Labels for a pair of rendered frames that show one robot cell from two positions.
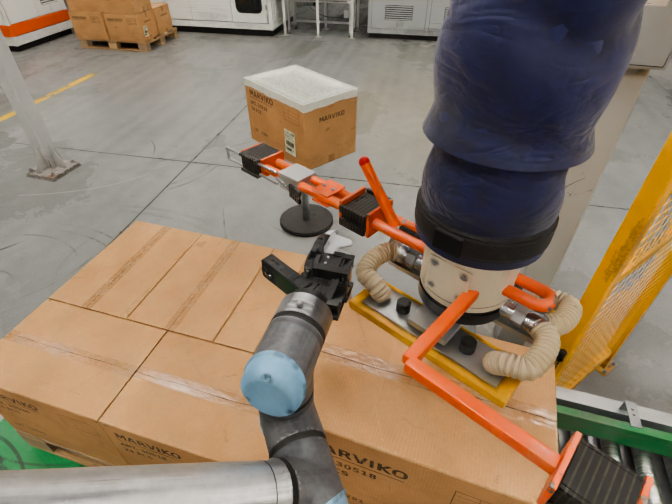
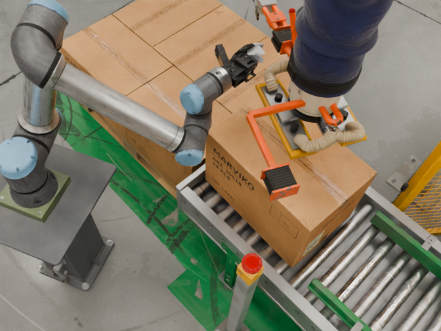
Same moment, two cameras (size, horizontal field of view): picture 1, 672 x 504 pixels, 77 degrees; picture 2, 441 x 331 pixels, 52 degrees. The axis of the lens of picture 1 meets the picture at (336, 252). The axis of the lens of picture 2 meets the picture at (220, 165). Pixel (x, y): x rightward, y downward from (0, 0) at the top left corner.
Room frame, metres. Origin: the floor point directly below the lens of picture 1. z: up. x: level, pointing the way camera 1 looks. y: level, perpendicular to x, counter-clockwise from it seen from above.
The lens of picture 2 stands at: (-0.50, -0.42, 2.48)
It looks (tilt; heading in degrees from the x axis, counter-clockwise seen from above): 58 degrees down; 25
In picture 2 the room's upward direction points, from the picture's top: 4 degrees clockwise
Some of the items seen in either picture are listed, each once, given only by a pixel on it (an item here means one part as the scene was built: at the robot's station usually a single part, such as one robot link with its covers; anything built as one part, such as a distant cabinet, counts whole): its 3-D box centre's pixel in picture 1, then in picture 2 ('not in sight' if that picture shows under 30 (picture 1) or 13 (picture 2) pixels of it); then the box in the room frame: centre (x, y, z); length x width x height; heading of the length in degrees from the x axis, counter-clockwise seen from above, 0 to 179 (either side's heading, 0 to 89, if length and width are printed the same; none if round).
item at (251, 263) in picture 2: not in sight; (251, 264); (0.05, -0.31, 1.02); 0.07 x 0.07 x 0.04
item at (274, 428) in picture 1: (288, 411); (198, 117); (0.35, 0.08, 1.23); 0.12 x 0.09 x 0.12; 20
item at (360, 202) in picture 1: (365, 211); (287, 39); (0.75, -0.06, 1.34); 0.10 x 0.08 x 0.06; 137
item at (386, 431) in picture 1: (416, 423); (282, 176); (0.58, -0.22, 0.75); 0.60 x 0.40 x 0.40; 70
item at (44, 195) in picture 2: not in sight; (31, 182); (-0.02, 0.65, 0.84); 0.19 x 0.19 x 0.10
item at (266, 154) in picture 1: (263, 159); not in sight; (0.99, 0.19, 1.34); 0.08 x 0.07 x 0.05; 47
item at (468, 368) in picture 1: (433, 329); (285, 114); (0.51, -0.18, 1.24); 0.34 x 0.10 x 0.05; 47
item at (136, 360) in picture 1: (192, 342); (187, 80); (1.18, 0.64, 0.34); 1.20 x 1.00 x 0.40; 73
